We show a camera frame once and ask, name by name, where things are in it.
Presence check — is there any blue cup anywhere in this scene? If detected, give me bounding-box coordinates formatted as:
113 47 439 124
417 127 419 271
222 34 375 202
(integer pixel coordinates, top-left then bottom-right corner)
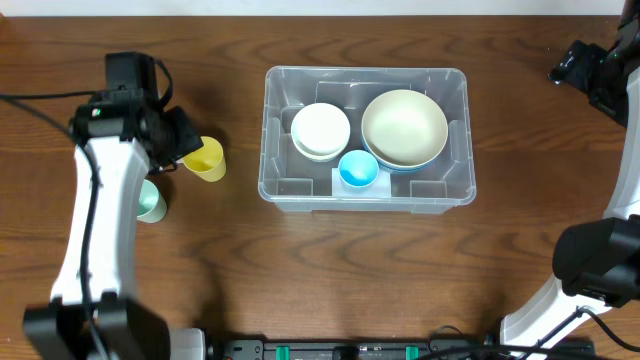
338 150 379 189

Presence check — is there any dark blue bowl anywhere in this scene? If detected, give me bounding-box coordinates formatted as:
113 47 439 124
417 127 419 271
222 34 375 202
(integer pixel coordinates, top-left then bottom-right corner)
361 138 434 174

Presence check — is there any green cup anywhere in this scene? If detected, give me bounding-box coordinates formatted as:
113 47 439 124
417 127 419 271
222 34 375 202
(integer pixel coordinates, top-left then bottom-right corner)
137 180 168 223

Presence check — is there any clear plastic storage container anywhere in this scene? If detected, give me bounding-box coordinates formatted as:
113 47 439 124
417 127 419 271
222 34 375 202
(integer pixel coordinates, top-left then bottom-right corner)
258 66 477 214

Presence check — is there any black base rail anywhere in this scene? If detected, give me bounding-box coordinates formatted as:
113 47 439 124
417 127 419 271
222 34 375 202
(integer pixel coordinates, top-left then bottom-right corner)
203 335 596 360

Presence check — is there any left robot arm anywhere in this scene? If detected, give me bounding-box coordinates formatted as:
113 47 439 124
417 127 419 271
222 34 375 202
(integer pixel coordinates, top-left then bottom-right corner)
23 52 207 359

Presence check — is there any yellow cup centre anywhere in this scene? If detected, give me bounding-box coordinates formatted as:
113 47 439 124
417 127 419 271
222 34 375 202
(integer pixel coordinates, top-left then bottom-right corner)
182 136 226 182

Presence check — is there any beige large bowl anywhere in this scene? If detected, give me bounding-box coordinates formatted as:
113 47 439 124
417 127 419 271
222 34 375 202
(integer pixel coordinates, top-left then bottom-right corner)
361 89 449 169

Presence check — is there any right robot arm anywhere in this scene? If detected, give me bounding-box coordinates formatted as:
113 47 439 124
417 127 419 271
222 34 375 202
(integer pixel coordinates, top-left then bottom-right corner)
475 0 639 359

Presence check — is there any white small bowl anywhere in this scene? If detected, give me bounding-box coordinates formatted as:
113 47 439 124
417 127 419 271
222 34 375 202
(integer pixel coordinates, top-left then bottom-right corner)
291 103 351 155

